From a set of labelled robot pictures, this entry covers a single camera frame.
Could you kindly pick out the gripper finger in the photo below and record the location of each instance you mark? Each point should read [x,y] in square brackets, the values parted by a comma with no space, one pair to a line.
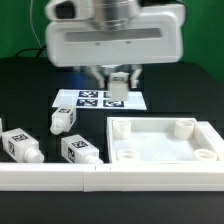
[135,73]
[98,76]

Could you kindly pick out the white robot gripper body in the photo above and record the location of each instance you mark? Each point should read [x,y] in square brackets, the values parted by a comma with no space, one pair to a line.
[117,34]

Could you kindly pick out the white sheet with AprilTags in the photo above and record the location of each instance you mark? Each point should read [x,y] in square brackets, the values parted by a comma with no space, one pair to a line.
[98,100]

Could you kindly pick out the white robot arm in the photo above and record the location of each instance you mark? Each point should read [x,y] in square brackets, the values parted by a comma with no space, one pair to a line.
[95,33]

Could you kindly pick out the white square table top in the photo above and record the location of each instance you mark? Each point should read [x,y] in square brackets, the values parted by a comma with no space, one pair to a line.
[157,139]

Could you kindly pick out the white L-shaped obstacle fence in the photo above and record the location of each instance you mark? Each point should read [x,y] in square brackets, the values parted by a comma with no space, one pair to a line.
[197,175]

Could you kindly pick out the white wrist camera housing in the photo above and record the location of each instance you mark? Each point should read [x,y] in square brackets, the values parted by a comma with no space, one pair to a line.
[69,10]

